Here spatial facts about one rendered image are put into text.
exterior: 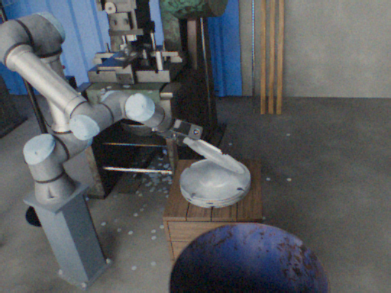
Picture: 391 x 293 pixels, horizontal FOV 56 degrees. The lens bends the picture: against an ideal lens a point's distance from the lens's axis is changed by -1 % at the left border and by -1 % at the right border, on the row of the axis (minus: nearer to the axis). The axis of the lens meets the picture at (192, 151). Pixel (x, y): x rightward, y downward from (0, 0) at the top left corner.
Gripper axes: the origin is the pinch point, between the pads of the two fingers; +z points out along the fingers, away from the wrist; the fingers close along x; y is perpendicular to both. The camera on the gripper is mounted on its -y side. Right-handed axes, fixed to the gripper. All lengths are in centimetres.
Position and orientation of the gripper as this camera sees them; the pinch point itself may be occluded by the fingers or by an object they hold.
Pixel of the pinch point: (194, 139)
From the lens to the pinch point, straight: 135.7
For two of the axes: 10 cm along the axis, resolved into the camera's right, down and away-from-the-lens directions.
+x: -3.0, 9.5, -1.2
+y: -8.5, -2.0, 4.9
